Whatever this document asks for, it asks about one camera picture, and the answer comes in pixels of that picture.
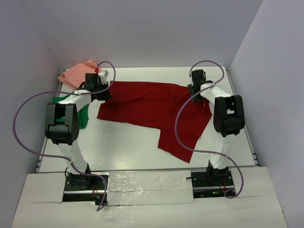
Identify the red t-shirt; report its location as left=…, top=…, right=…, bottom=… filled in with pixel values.
left=97, top=81, right=212, bottom=163

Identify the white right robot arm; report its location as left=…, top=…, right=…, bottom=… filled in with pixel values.
left=188, top=69, right=245, bottom=186

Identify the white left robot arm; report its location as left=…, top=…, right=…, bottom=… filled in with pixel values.
left=45, top=70, right=111, bottom=189

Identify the pink t-shirt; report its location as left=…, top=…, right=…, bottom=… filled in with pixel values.
left=58, top=60, right=97, bottom=91

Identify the green t-shirt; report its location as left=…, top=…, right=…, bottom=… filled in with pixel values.
left=52, top=95, right=89, bottom=129

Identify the white cardboard front cover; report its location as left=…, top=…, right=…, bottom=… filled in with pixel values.
left=9, top=167, right=292, bottom=228

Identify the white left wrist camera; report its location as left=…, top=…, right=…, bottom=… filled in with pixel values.
left=95, top=68, right=109, bottom=85

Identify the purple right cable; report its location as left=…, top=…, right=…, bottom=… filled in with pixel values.
left=174, top=60, right=243, bottom=199

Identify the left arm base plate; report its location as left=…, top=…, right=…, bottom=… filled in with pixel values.
left=64, top=173, right=105, bottom=192

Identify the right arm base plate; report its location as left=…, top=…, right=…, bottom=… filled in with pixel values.
left=187, top=166, right=236, bottom=199

